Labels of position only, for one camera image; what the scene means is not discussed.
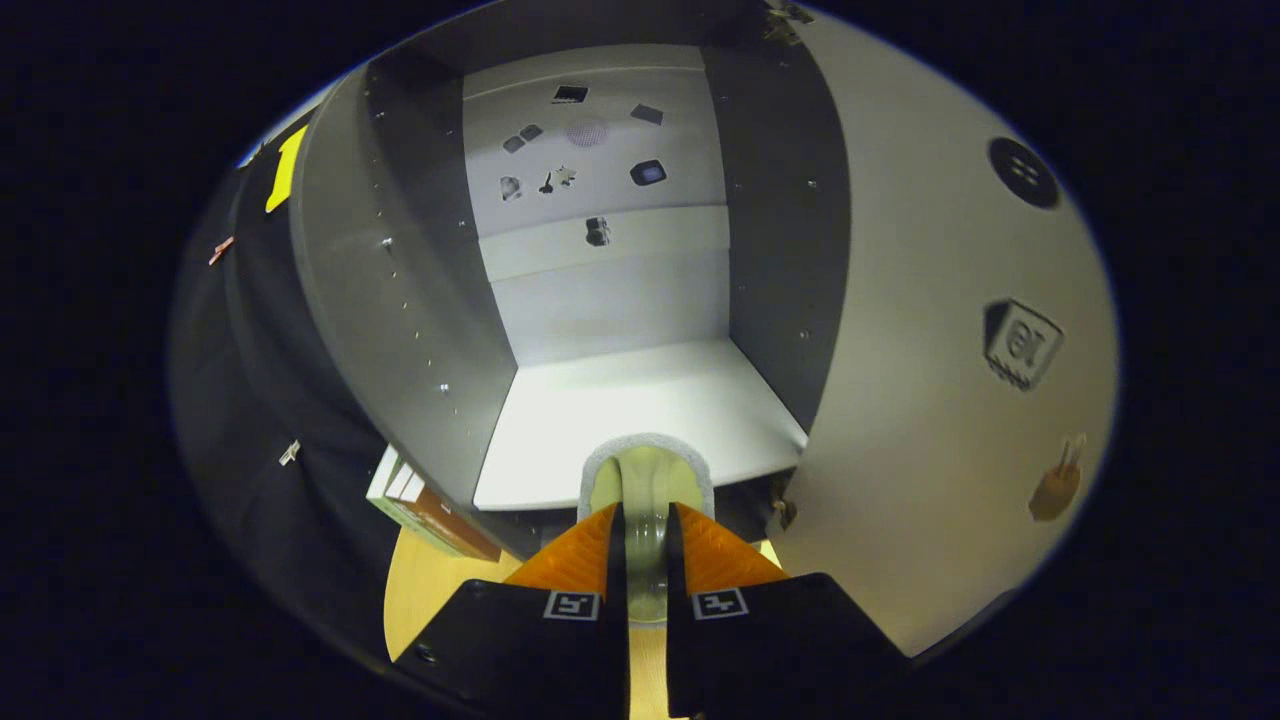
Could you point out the beige cabinet door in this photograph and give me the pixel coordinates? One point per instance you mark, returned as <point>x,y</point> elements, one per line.
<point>930,300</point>

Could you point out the white cabinet shelf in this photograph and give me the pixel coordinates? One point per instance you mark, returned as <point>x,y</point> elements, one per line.
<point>640,400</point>

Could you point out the green book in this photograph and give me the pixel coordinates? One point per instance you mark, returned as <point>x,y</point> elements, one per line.
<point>385,503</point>

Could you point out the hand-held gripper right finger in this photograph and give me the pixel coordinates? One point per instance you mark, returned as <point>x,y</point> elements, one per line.
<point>676,560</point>

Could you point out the white cloth clip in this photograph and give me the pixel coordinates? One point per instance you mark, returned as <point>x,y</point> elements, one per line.
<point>290,453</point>

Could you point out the black backdrop cloth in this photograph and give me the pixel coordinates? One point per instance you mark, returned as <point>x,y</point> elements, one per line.
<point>250,400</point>

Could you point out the dark grey cabinet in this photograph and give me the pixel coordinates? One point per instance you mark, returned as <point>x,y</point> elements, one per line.
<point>400,300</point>

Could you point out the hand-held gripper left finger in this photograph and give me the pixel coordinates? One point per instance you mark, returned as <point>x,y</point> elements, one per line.
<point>618,560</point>

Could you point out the orange cloth clip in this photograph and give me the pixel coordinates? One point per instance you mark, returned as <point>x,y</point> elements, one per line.
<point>221,250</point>

